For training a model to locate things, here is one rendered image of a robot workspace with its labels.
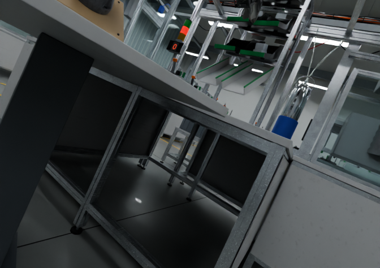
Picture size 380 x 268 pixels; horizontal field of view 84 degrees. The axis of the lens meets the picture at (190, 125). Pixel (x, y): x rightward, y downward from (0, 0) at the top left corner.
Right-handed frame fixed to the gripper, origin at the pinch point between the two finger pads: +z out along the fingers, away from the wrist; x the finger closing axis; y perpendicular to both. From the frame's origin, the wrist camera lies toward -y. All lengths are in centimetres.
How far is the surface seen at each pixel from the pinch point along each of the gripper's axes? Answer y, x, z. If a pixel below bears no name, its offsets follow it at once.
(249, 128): 44, 22, 16
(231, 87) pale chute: 22.3, -2.3, 22.4
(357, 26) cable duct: -126, 16, 78
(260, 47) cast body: 2.1, 3.3, 12.5
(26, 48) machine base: 64, -166, -8
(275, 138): 43, 31, 18
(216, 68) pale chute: 10.8, -20.5, 23.0
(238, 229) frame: 73, 32, 34
